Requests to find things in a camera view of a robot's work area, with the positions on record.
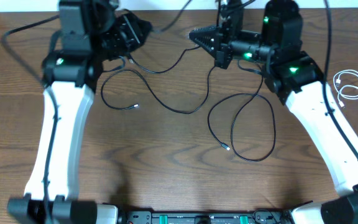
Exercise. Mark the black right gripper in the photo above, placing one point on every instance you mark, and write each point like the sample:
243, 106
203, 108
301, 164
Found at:
223, 35

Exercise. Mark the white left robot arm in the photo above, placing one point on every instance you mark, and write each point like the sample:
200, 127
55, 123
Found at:
90, 33

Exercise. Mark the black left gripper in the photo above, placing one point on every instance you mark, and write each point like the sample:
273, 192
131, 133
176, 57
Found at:
132, 25

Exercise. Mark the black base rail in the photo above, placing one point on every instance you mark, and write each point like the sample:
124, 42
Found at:
259, 216

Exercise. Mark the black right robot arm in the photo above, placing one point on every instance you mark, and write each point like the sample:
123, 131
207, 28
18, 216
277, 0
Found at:
301, 86

